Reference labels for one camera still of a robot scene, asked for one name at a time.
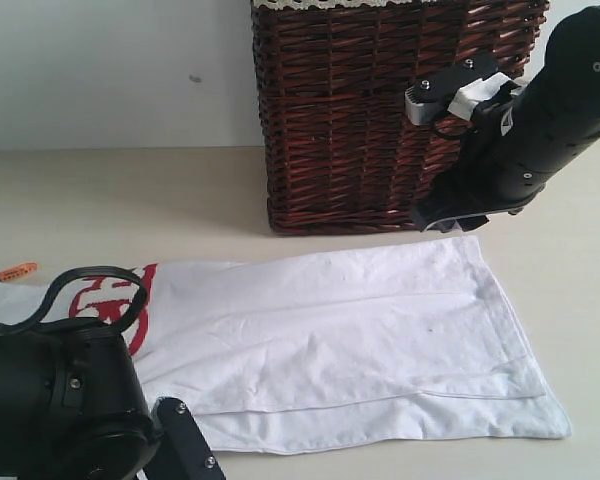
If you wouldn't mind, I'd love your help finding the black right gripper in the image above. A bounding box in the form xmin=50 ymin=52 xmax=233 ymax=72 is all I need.
xmin=411 ymin=99 xmax=545 ymax=233

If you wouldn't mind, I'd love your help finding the white t-shirt with red logo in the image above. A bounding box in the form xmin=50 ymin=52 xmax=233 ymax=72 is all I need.
xmin=0 ymin=234 xmax=573 ymax=457

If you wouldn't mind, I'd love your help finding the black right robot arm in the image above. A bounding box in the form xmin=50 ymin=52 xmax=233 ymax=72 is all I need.
xmin=405 ymin=5 xmax=600 ymax=232

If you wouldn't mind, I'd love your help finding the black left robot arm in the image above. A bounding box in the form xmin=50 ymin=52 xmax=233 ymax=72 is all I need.
xmin=0 ymin=320 xmax=159 ymax=479

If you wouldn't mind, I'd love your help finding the dark brown wicker basket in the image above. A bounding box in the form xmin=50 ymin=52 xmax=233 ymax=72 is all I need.
xmin=251 ymin=1 xmax=549 ymax=235

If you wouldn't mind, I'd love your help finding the orange shirt neck label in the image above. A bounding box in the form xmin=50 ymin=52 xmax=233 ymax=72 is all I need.
xmin=0 ymin=262 xmax=38 ymax=283

